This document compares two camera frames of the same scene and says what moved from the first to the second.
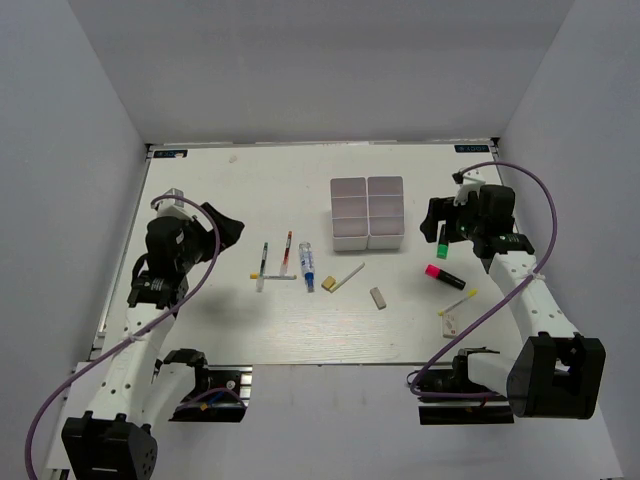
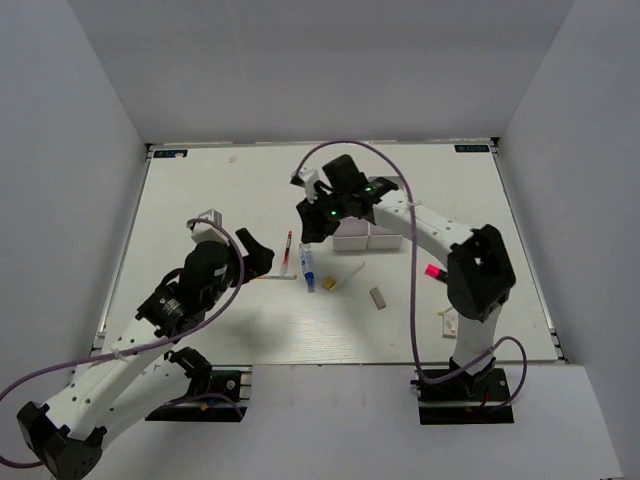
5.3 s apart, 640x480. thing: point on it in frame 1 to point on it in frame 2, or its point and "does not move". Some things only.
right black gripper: [440, 209] to [316, 228]
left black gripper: [230, 229] to [259, 260]
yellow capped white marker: [257, 276] does not move
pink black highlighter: [435, 272] does not move
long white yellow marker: [348, 277] does not move
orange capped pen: [283, 271] does not move
